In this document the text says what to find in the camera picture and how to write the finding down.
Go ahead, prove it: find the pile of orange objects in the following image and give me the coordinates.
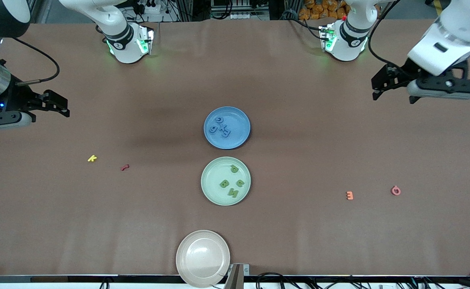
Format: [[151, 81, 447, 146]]
[[298, 0, 350, 20]]

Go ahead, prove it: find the brown table cover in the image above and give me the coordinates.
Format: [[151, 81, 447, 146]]
[[0, 18, 470, 277]]

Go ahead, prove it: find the white power strip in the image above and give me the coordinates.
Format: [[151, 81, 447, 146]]
[[137, 0, 164, 14]]

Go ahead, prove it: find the blue round plate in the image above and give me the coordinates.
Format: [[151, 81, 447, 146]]
[[204, 106, 251, 150]]

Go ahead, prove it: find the pale green round plate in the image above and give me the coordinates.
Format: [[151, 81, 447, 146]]
[[201, 156, 251, 206]]

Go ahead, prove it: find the beige round plate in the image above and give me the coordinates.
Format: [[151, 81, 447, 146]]
[[176, 230, 231, 289]]

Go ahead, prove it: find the black base cable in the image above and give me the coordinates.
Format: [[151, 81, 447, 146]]
[[287, 16, 324, 33]]

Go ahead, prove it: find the black table edge rail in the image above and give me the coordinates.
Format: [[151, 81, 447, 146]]
[[0, 275, 470, 285]]

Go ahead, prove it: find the black cable loop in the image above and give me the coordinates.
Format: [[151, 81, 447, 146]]
[[256, 272, 300, 289]]

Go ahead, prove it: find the grey metal mount bracket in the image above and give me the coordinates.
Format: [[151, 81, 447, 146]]
[[224, 263, 250, 289]]

